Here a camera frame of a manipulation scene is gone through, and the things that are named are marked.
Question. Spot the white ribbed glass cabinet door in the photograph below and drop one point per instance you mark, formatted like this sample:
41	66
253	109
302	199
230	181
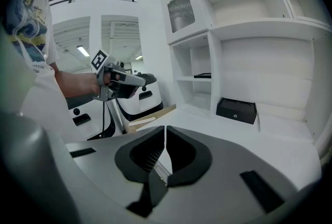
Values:
181	7

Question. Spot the black flat box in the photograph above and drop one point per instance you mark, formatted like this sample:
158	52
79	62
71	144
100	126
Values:
236	111

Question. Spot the white shelf cabinet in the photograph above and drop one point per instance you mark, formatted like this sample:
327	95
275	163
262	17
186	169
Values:
259	145

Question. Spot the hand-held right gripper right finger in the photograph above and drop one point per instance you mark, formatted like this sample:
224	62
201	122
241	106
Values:
192	160

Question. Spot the person's left forearm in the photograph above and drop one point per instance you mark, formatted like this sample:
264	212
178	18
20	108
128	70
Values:
75	83

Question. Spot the ceiling tube light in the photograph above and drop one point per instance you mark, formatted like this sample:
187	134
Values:
138	57
83	50

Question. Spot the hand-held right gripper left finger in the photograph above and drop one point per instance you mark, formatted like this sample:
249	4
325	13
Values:
135	158

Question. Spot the person's left hand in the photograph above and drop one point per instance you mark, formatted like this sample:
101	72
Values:
111	80

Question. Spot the black picture frame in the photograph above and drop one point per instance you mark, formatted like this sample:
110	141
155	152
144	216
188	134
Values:
202	75

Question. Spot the person's white printed shirt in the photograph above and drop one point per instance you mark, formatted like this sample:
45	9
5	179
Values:
33	23

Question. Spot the white black service robot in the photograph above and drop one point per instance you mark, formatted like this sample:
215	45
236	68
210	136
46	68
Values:
89	131
150	106

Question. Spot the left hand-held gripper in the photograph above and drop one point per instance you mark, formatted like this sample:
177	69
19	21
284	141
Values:
102	60

